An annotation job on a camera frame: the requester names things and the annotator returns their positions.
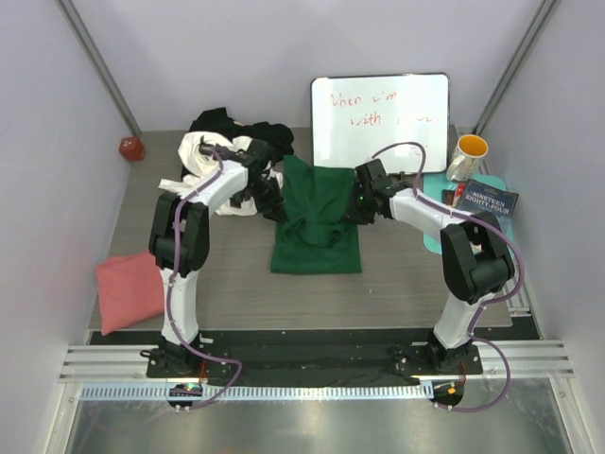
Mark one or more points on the white t-shirt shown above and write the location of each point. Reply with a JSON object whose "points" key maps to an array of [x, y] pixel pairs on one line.
{"points": [[197, 166]]}

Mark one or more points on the small red cube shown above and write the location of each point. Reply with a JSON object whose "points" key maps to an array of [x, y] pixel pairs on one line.
{"points": [[132, 149]]}

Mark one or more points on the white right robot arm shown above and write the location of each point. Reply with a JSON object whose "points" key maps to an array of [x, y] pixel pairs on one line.
{"points": [[475, 254]]}

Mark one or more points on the Nineteen Eighty-Four book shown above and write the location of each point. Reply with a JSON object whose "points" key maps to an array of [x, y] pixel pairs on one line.
{"points": [[479, 197]]}

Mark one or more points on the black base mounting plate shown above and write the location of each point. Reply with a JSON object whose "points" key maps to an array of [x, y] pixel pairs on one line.
{"points": [[332, 357]]}

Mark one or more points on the white mug orange inside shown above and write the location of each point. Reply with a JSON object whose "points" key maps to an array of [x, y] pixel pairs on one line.
{"points": [[468, 154]]}

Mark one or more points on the white slotted cable duct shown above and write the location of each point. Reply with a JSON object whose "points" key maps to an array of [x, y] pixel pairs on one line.
{"points": [[181, 392]]}

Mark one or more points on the green t-shirt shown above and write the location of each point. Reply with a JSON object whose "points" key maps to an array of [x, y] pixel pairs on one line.
{"points": [[316, 238]]}

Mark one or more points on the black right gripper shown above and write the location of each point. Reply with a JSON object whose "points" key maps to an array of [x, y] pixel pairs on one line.
{"points": [[354, 213]]}

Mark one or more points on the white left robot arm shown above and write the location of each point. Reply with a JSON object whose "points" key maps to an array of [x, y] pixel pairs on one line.
{"points": [[217, 171]]}

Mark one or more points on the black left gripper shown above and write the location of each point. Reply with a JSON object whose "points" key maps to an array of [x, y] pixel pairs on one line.
{"points": [[273, 208]]}

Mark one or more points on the aluminium frame rail front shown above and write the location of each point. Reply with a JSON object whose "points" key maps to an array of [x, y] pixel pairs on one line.
{"points": [[121, 363]]}

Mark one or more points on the teal plastic mat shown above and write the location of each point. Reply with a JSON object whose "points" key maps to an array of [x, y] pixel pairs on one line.
{"points": [[434, 184]]}

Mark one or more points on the white dry-erase board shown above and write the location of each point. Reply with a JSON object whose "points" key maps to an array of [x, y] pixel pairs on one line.
{"points": [[355, 117]]}

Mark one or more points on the folded pink t-shirt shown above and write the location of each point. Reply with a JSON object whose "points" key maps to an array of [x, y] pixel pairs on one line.
{"points": [[130, 291]]}

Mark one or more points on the black t-shirt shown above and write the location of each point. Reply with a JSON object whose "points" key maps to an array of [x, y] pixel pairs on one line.
{"points": [[278, 136]]}

